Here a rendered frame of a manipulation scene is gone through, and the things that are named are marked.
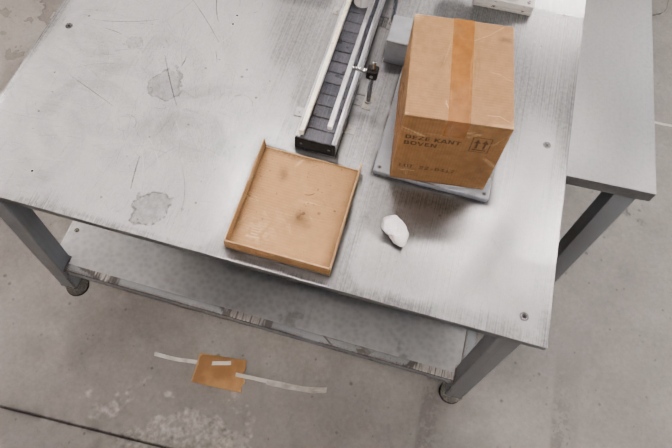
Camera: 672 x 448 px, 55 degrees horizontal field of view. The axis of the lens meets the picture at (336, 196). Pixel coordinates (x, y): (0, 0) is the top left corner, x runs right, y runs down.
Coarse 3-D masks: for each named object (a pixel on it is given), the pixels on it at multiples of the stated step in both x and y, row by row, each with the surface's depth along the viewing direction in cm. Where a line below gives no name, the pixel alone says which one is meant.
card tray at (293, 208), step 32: (256, 160) 161; (288, 160) 166; (320, 160) 166; (256, 192) 161; (288, 192) 161; (320, 192) 162; (352, 192) 158; (256, 224) 157; (288, 224) 157; (320, 224) 157; (288, 256) 149; (320, 256) 153
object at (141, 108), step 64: (64, 0) 189; (128, 0) 190; (192, 0) 191; (256, 0) 192; (320, 0) 194; (448, 0) 196; (576, 0) 199; (64, 64) 177; (128, 64) 178; (192, 64) 180; (256, 64) 181; (320, 64) 182; (384, 64) 183; (576, 64) 187; (0, 128) 166; (64, 128) 167; (128, 128) 168; (192, 128) 169; (256, 128) 170; (384, 128) 173; (0, 192) 158; (64, 192) 159; (128, 192) 159; (192, 192) 160; (384, 192) 163; (512, 192) 165; (256, 256) 153; (384, 256) 155; (448, 256) 156; (512, 256) 156; (448, 320) 148; (512, 320) 149
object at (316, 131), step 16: (352, 0) 188; (352, 16) 185; (352, 32) 182; (336, 48) 179; (352, 48) 179; (336, 64) 176; (336, 80) 173; (320, 96) 170; (336, 96) 171; (320, 112) 168; (320, 128) 165; (336, 128) 166
